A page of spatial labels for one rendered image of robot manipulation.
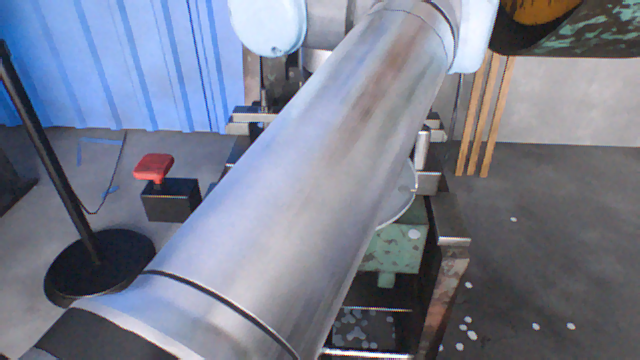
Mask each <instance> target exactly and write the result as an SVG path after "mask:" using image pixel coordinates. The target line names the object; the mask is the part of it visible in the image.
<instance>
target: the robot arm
mask: <svg viewBox="0 0 640 360"><path fill-rule="evenodd" d="M498 5H499V0H228V13H229V15H230V20H231V23H232V26H233V31H234V33H235V34H236V36H237V37H238V38H239V39H240V41H241V42H242V43H243V44H244V45H245V46H246V47H247V48H248V49H250V50H251V51H253V52H254V53H256V54H257V55H259V56H262V57H267V58H276V57H280V56H282V55H284V54H290V53H292V52H294V51H296V50H297V49H298V48H299V47H302V48H301V63H302V76H303V78H304V81H306V83H305V84H304V86H303V87H302V88H301V89H300V90H299V91H298V92H297V93H296V95H295V96H294V97H293V98H292V99H291V100H290V102H289V103H288V104H287V105H286V106H285V107H284V108H283V109H282V110H281V111H280V113H279V114H278V116H277V117H276V118H275V119H274V120H273V121H272V122H271V124H270V125H269V126H268V127H267V128H266V129H265V131H264V132H263V133H261V134H260V135H259V136H258V138H257V140H256V141H255V142H254V143H253V145H252V146H251V147H250V148H249V149H248V150H247V151H246V153H245V154H244V155H243V156H241V157H240V159H239V160H238V161H237V162H236V163H235V164H234V165H233V168H232V169H231V170H230V171H229V172H228V174H227V175H226V176H225V177H224V178H223V179H221V181H220V182H219V183H218V184H217V185H216V186H215V188H214V189H213V190H212V191H211V192H210V194H209V196H208V197H207V198H206V199H205V200H204V201H203V203H201V204H200V205H199V206H198V207H197V208H196V210H195V211H194V212H193V213H192V214H191V215H190V217H189V218H188V219H187V220H186V222H185V223H184V225H183V226H181V227H180V228H179V229H178V231H177V232H176V233H175V234H174V235H173V236H172V237H171V239H170V240H169V241H168V242H167V243H166V244H165V246H164V247H163V249H161V250H160V252H159V253H158V254H157V255H156V256H155V257H154V258H153V260H152V261H151V262H150V263H149V264H148V265H147V267H146V268H145V269H144V270H143V271H142V272H140V275H139V276H138V277H137V278H136V279H135V281H134V282H133V283H132V284H131V285H130V286H129V287H128V288H127V289H125V290H124V291H122V292H120V293H116V294H111V295H99V296H94V297H88V298H82V299H78V300H76V301H74V302H73V303H72V304H71V306H70V307H69V308H68V309H67V310H66V312H65V313H64V314H63V315H62V316H61V317H60V318H58V319H57V320H56V321H55V322H54V323H53V324H52V325H51V326H50V328H49V329H48V330H47V331H46V333H45V334H44V335H43V336H42V337H41V338H40V339H39V340H38V341H37V342H36V343H35V344H34V345H33V346H31V347H30V348H29V349H28V350H27V351H26V352H24V353H23V355H22V356H21V357H19V358H18V359H17V360H317V358H318V356H319V353H320V351H321V349H322V347H323V345H324V343H325V341H326V339H327V335H328V332H329V330H330V328H331V326H332V324H333V321H334V320H335V318H336V316H337V314H338V311H339V309H340V307H341V305H342V302H343V300H344V298H345V296H346V295H347V292H348V290H349V288H350V286H351V281H352V279H353V277H354V275H355V273H356V271H357V269H358V267H359V265H360V263H361V260H362V258H363V256H364V254H365V251H366V249H367V248H368V246H369V244H370V241H371V239H372V237H373V235H374V230H375V228H376V226H377V225H378V223H379V220H380V218H381V216H382V214H383V212H384V209H385V207H386V205H387V203H388V201H389V199H390V197H391V195H392V193H393V190H394V188H395V186H396V184H397V179H398V178H399V176H400V174H401V172H402V169H403V167H404V165H405V163H406V160H407V158H408V156H409V155H410V153H411V150H412V148H413V146H414V144H415V142H416V139H417V137H418V135H419V133H420V132H421V129H422V125H423V123H424V121H425V118H426V116H427V114H428V112H429V109H430V108H431V106H432V104H433V102H434V99H435V97H436V95H437V93H438V91H439V88H440V86H441V85H442V83H443V81H444V78H445V74H446V73H448V74H452V73H454V72H459V73H467V74H469V73H472V72H474V71H476V70H478V69H479V68H480V66H481V65H482V63H483V61H484V58H485V55H486V52H487V48H488V45H489V41H490V39H491V35H492V28H493V24H494V20H495V16H496V13H497V9H498Z"/></svg>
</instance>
